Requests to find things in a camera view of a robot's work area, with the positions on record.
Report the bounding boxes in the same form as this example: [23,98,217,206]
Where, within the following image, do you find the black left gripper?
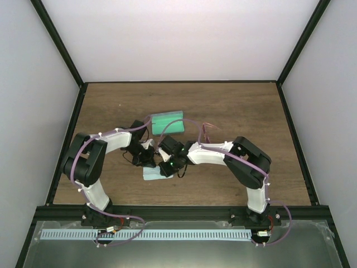
[125,143,156,168]

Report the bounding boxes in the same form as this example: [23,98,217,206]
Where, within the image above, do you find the light blue cleaning cloth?
[143,166,173,181]

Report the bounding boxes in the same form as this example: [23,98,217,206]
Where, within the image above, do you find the blue-grey glasses case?
[151,111,185,136]

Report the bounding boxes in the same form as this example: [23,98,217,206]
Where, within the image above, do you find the pink transparent sunglasses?
[202,122,220,143]

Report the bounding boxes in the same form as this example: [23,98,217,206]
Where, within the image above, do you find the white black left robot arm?
[61,126,156,226]

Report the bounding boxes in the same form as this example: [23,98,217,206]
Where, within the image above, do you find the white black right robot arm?
[157,136,272,225]

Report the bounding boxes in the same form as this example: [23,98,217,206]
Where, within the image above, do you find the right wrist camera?
[158,136,184,162]

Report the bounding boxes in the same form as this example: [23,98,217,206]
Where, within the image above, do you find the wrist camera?
[129,120,152,149]
[158,136,184,162]

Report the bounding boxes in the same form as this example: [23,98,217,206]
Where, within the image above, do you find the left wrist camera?
[129,120,152,149]

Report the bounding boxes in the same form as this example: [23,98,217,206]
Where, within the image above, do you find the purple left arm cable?
[71,116,146,248]

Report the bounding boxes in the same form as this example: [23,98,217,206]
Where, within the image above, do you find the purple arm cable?
[71,116,146,248]
[157,119,292,247]

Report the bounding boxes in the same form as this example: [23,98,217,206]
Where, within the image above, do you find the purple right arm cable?
[157,119,292,247]

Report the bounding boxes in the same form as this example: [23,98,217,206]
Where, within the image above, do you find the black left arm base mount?
[81,202,131,228]

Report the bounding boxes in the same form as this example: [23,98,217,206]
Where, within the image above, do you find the light blue slotted cable duct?
[40,229,252,241]

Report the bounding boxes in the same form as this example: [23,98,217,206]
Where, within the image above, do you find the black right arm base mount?
[228,205,281,228]

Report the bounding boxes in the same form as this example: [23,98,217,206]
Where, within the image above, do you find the black aluminium frame rail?
[34,204,332,221]

